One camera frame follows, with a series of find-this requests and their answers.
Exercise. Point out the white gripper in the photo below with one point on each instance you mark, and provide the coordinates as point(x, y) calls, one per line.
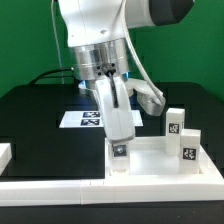
point(117, 121)

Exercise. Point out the white square table top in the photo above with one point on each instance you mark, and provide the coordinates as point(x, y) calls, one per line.
point(148, 157)

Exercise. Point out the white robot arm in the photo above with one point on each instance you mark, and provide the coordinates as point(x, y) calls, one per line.
point(107, 61)

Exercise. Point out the white marker sheet with tags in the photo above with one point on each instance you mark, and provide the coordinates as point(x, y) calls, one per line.
point(81, 119)

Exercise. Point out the white L-shaped obstacle fence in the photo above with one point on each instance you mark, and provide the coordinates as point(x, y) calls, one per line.
point(110, 189)

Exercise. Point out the white block at left edge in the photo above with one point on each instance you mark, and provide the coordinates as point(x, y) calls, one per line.
point(5, 155)

